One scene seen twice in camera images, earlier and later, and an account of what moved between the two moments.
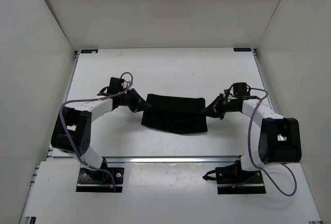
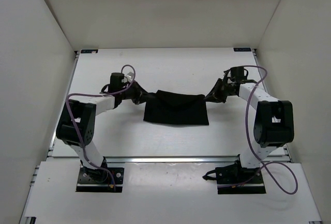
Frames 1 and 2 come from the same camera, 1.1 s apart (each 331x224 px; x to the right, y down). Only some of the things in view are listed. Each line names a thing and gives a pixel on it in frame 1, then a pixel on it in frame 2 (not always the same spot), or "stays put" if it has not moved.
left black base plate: [107, 179] stays put
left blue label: [89, 51] stays put
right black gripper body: [221, 106] → [221, 91]
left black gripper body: [132, 99] → [134, 92]
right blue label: [242, 49] stays put
